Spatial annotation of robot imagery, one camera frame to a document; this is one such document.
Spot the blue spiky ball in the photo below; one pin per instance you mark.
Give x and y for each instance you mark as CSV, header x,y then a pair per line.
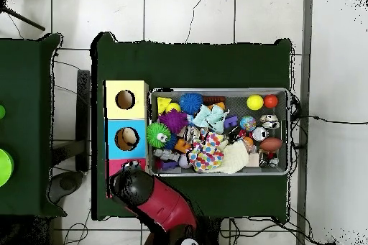
x,y
172,141
191,103

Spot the black tripod leg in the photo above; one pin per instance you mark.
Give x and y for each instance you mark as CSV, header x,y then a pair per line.
x,y
26,20

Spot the colourful patterned cloth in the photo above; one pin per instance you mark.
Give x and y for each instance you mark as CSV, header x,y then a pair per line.
x,y
207,153

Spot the wooden box with three holes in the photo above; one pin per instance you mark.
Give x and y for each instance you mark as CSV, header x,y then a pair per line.
x,y
135,112

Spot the small green object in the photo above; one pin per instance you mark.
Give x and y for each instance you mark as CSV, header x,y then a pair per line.
x,y
1,112

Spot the cream white cloth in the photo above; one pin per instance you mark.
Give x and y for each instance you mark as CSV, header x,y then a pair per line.
x,y
235,157

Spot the silver toy robot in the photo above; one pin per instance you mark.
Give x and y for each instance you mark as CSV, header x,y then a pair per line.
x,y
165,154

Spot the crushed silver drink can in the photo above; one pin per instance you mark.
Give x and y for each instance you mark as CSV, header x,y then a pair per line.
x,y
190,133

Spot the purple spiky toy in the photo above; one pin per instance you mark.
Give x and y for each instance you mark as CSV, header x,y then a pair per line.
x,y
173,120

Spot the green spiky ball with eyes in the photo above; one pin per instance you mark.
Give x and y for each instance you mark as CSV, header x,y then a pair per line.
x,y
155,134

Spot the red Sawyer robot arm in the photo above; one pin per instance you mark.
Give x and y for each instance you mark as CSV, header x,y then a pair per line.
x,y
164,204

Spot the dark green side tablecloth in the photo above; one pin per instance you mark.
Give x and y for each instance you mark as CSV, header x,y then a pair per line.
x,y
26,112

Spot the shallow clear mesh bin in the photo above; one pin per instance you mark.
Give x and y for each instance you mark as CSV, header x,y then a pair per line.
x,y
258,172

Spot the light blue cloth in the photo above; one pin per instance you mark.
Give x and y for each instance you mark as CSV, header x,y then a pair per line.
x,y
211,117

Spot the lime green bowl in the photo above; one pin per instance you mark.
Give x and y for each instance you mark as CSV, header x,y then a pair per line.
x,y
5,167

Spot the yellow ball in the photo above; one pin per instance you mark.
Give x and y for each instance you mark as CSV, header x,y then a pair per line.
x,y
255,102

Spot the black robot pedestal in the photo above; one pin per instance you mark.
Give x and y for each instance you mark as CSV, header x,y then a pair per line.
x,y
211,233

